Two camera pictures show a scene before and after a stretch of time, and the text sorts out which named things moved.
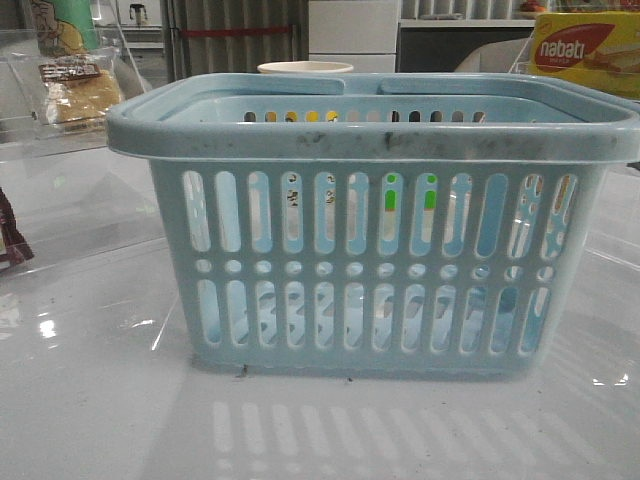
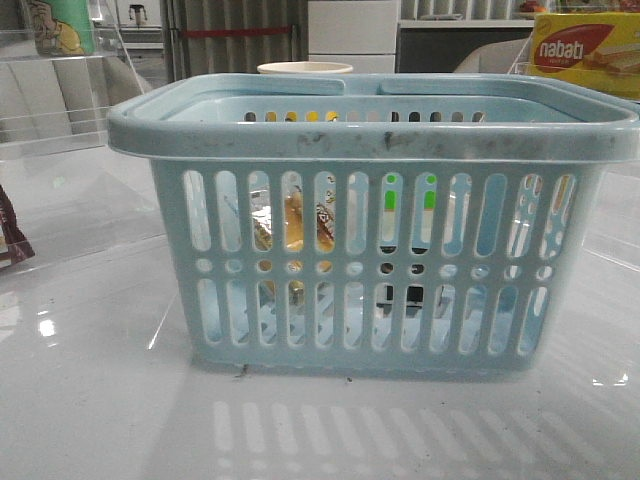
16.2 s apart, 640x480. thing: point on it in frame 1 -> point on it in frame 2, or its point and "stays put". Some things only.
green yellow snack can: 65,28 stays put
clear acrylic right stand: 521,63 stays put
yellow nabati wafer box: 600,50 stays put
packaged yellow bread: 79,88 -> 294,238
